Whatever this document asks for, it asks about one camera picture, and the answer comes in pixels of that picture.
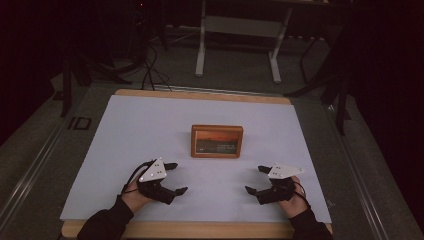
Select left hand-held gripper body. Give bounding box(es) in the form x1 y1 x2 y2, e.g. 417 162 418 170
135 157 177 206

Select white table mat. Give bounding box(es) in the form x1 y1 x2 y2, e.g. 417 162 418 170
59 94 333 225

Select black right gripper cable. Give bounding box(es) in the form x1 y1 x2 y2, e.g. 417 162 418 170
292 178 312 209

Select white metal table frame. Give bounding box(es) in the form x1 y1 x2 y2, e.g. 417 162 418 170
194 0 294 85

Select wooden picture frame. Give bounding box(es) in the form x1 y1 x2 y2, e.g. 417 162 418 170
190 124 245 160

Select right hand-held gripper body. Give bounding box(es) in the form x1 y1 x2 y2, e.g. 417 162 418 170
255 162 306 206

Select black floor bracket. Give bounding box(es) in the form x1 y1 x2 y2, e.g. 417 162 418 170
67 116 93 131

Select black floor cables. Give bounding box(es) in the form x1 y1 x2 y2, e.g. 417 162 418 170
141 42 173 92

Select person's left hand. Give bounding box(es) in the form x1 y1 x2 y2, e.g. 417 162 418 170
120 179 158 215

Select metal floor rail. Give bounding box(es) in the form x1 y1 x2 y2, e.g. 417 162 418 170
323 103 390 240
0 114 73 228

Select person's right hand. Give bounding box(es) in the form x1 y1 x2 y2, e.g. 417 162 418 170
277 175 310 220

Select black metal stand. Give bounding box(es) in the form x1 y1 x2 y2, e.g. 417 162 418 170
283 31 353 137
59 46 134 118

